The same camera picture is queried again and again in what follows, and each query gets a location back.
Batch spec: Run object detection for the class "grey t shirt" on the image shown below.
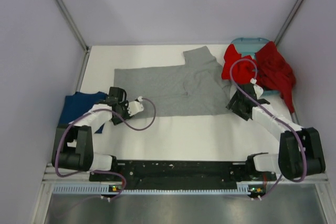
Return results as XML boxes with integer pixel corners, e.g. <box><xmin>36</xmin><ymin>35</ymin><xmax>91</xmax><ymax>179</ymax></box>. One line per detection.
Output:
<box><xmin>113</xmin><ymin>46</ymin><xmax>231</xmax><ymax>117</ymax></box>

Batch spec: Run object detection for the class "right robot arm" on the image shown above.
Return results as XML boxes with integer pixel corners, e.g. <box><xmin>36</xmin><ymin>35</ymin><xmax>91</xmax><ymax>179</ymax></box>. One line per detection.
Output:
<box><xmin>226</xmin><ymin>83</ymin><xmax>326</xmax><ymax>181</ymax></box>

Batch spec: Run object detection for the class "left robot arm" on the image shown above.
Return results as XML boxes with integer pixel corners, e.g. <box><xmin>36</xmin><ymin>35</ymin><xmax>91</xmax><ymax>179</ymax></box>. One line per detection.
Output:
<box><xmin>52</xmin><ymin>87</ymin><xmax>131</xmax><ymax>180</ymax></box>

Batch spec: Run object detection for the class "folded blue t shirt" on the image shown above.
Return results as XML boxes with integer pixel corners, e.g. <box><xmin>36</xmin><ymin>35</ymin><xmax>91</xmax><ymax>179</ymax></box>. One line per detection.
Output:
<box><xmin>58</xmin><ymin>91</ymin><xmax>107</xmax><ymax>124</ymax></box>

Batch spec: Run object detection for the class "dark red t shirt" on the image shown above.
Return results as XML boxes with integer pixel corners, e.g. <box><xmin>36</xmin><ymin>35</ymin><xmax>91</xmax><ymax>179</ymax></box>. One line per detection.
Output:
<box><xmin>255</xmin><ymin>41</ymin><xmax>296</xmax><ymax>113</ymax></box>

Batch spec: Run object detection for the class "teal plastic basket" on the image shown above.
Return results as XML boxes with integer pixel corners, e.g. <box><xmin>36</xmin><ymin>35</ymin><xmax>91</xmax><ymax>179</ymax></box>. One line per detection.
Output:
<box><xmin>230</xmin><ymin>37</ymin><xmax>270</xmax><ymax>86</ymax></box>

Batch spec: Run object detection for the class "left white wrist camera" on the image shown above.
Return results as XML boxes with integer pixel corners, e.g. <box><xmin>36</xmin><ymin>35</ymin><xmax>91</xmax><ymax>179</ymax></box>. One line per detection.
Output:
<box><xmin>127</xmin><ymin>96</ymin><xmax>144</xmax><ymax>116</ymax></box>

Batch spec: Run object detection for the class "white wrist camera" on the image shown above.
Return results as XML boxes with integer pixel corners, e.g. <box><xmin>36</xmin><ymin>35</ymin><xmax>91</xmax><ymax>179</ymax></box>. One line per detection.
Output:
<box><xmin>127</xmin><ymin>96</ymin><xmax>144</xmax><ymax>116</ymax></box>
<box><xmin>250</xmin><ymin>78</ymin><xmax>264</xmax><ymax>100</ymax></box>

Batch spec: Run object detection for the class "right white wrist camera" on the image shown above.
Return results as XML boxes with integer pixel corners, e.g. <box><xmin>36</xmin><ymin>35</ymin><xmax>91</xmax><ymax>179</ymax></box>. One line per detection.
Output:
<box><xmin>250</xmin><ymin>78</ymin><xmax>264</xmax><ymax>100</ymax></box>

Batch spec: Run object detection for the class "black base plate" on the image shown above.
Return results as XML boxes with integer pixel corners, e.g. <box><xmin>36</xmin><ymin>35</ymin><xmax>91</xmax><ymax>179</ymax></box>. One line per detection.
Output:
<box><xmin>89</xmin><ymin>158</ymin><xmax>278</xmax><ymax>190</ymax></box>

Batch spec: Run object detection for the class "aluminium frame rail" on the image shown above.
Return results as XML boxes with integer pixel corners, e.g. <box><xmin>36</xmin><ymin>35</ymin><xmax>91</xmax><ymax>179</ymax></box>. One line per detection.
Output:
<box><xmin>43</xmin><ymin>161</ymin><xmax>329</xmax><ymax>182</ymax></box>

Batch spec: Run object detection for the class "grey slotted cable duct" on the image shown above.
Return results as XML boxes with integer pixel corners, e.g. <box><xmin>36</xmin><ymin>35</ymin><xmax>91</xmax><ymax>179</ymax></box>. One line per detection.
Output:
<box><xmin>53</xmin><ymin>184</ymin><xmax>251</xmax><ymax>195</ymax></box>

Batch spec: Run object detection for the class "left aluminium corner post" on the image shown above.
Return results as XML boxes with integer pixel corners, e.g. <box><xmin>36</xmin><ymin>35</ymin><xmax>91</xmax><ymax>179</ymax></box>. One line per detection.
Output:
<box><xmin>54</xmin><ymin>0</ymin><xmax>89</xmax><ymax>52</ymax></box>

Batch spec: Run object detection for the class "aluminium corner post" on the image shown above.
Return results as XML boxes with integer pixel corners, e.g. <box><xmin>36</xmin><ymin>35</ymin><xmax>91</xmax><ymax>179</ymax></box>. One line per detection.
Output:
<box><xmin>54</xmin><ymin>0</ymin><xmax>89</xmax><ymax>52</ymax></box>
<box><xmin>274</xmin><ymin>0</ymin><xmax>305</xmax><ymax>46</ymax></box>

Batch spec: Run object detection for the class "right aluminium corner post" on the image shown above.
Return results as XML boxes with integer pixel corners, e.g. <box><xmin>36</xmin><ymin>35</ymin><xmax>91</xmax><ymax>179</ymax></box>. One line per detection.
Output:
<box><xmin>274</xmin><ymin>0</ymin><xmax>305</xmax><ymax>46</ymax></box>

